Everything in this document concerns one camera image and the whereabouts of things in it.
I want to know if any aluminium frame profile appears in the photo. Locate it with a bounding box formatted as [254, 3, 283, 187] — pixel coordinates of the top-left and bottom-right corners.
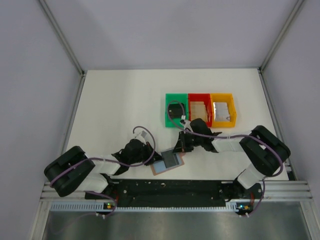
[36, 0, 85, 76]

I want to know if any silver cards stack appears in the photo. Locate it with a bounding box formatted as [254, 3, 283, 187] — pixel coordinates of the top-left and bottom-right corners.
[213, 102, 231, 122]

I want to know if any green plastic bin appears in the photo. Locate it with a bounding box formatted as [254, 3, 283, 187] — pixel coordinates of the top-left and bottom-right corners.
[164, 93, 189, 128]

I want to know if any black credit card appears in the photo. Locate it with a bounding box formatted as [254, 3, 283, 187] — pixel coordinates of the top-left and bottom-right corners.
[161, 149, 180, 169]

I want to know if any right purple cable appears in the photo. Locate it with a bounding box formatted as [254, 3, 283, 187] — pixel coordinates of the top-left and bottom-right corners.
[166, 100, 285, 218]

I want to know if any yellow plastic bin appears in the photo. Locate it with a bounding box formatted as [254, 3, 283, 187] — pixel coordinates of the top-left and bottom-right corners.
[210, 93, 237, 128]

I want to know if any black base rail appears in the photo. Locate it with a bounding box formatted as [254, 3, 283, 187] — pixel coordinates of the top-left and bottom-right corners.
[84, 177, 251, 208]

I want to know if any grey cable duct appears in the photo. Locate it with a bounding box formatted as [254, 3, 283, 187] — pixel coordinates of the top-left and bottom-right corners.
[50, 202, 239, 213]

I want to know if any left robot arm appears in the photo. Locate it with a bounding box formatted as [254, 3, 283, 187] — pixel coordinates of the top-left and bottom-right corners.
[44, 126, 163, 199]

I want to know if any purple cable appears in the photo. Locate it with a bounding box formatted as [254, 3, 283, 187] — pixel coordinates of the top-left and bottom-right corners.
[166, 100, 285, 218]
[49, 125, 157, 218]

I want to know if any brown leather card holder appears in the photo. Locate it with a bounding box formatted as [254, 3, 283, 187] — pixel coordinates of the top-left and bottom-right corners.
[150, 148, 185, 176]

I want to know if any black cards stack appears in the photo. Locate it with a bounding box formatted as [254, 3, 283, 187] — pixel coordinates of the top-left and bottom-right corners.
[168, 102, 186, 119]

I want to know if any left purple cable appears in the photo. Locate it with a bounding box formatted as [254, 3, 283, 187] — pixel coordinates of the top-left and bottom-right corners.
[49, 125, 157, 218]

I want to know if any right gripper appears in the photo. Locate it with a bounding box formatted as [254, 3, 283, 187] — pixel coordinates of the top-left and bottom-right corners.
[172, 130, 204, 154]

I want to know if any red plastic bin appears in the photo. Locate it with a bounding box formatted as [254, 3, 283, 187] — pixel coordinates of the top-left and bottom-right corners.
[188, 93, 213, 127]

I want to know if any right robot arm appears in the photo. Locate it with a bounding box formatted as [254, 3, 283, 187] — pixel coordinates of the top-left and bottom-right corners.
[173, 118, 291, 198]

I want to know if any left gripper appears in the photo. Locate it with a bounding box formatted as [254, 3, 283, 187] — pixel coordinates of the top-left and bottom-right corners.
[129, 141, 164, 166]

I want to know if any gold cards stack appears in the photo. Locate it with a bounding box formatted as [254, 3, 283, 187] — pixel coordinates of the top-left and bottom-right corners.
[189, 101, 208, 122]

